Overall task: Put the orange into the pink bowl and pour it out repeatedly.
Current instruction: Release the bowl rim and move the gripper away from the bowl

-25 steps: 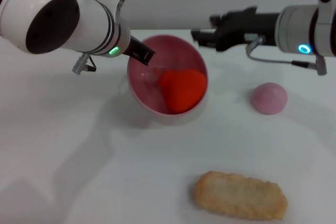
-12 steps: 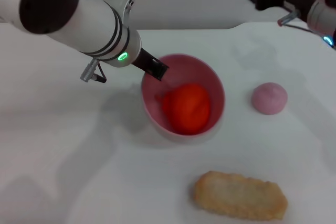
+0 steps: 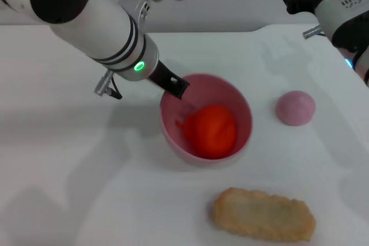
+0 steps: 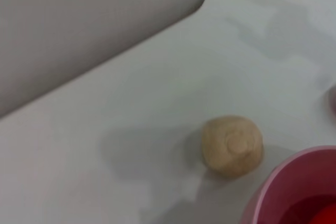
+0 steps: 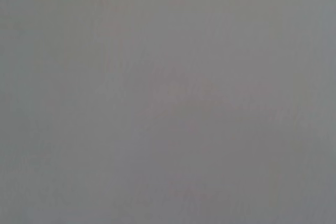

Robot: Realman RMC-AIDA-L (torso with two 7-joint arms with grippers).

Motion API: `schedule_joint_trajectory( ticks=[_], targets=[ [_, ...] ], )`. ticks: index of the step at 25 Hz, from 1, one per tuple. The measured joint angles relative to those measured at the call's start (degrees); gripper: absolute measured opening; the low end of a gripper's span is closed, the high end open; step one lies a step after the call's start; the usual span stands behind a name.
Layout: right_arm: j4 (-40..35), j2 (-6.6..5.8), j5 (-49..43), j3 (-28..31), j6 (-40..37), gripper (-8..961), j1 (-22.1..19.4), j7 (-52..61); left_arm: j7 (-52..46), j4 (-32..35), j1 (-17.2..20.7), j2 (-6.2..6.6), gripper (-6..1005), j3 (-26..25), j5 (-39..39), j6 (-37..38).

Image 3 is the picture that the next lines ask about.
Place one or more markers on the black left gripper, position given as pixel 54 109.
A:
pixel 162 76

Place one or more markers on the pink plastic bowl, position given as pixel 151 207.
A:
pixel 227 107

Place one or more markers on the orange toy fruit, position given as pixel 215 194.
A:
pixel 212 132

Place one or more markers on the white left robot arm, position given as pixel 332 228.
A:
pixel 86 12

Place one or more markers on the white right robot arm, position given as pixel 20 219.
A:
pixel 346 15

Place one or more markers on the pink toy bun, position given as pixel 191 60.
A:
pixel 295 107

